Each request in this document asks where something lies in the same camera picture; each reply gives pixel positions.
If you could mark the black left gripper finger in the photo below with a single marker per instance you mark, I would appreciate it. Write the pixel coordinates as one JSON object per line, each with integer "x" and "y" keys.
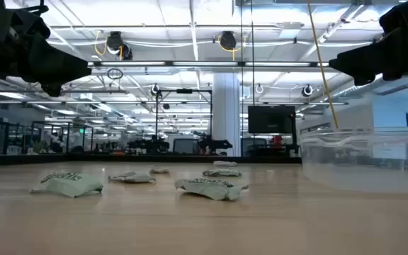
{"x": 52, "y": 90}
{"x": 55, "y": 65}

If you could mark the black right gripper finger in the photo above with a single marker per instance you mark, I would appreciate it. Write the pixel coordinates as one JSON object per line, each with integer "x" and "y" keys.
{"x": 370, "y": 56}
{"x": 361, "y": 79}

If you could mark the pale green sweetener packet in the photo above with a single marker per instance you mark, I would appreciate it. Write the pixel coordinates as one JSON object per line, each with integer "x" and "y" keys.
{"x": 71, "y": 186}
{"x": 211, "y": 189}
{"x": 221, "y": 173}
{"x": 159, "y": 170}
{"x": 225, "y": 163}
{"x": 133, "y": 177}

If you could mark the black background robot arm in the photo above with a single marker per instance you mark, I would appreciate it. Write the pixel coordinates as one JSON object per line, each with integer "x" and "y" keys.
{"x": 151, "y": 145}
{"x": 214, "y": 144}

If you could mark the clear plastic bin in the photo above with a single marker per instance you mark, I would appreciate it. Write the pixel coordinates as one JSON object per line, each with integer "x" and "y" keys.
{"x": 367, "y": 170}

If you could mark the black monitor screen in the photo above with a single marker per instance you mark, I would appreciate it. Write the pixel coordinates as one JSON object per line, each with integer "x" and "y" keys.
{"x": 271, "y": 118}

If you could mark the red background object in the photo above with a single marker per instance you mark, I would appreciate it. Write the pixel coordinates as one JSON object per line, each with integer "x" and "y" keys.
{"x": 276, "y": 140}

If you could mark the white building column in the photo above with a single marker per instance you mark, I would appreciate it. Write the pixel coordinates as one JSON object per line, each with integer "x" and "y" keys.
{"x": 226, "y": 106}

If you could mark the grey background monitor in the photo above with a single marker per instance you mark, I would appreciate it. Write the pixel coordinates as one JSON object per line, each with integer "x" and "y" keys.
{"x": 186, "y": 146}

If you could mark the black cage frame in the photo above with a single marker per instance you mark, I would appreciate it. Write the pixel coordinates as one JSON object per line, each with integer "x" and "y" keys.
{"x": 68, "y": 138}

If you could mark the black fence frame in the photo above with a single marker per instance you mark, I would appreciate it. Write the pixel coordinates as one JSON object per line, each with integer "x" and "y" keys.
{"x": 6, "y": 138}

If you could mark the black table edge rail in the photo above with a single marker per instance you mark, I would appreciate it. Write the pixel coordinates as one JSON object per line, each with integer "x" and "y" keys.
{"x": 83, "y": 159}

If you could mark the black metal frame rig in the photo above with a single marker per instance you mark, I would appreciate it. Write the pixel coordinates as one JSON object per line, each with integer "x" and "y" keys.
{"x": 184, "y": 91}

